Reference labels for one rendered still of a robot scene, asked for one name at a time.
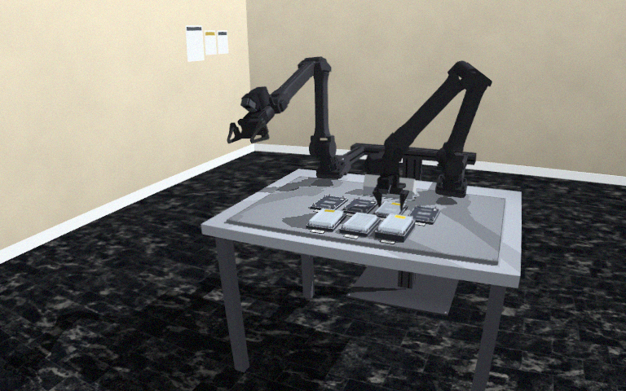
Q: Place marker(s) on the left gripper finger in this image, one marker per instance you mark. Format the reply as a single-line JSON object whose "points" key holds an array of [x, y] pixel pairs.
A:
{"points": [[402, 199], [378, 197]]}

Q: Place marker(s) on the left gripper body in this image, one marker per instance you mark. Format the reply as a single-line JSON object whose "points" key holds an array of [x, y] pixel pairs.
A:
{"points": [[399, 190]]}

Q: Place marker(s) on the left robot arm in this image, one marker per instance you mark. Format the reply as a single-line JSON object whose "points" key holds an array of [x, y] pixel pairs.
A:
{"points": [[450, 155]]}

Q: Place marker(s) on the grey perforated work table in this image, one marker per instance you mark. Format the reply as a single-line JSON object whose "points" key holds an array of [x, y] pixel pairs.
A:
{"points": [[467, 229]]}

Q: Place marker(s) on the grey operator panel with colored buttons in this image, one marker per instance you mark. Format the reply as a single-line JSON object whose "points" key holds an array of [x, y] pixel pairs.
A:
{"points": [[370, 181]]}

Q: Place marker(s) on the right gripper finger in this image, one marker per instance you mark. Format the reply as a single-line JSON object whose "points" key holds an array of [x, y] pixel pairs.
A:
{"points": [[236, 133], [263, 131]]}

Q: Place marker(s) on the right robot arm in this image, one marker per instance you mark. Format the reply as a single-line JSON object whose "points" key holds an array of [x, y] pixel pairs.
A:
{"points": [[270, 104]]}

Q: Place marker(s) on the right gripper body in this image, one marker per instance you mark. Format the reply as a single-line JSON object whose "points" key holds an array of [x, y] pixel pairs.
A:
{"points": [[248, 126]]}

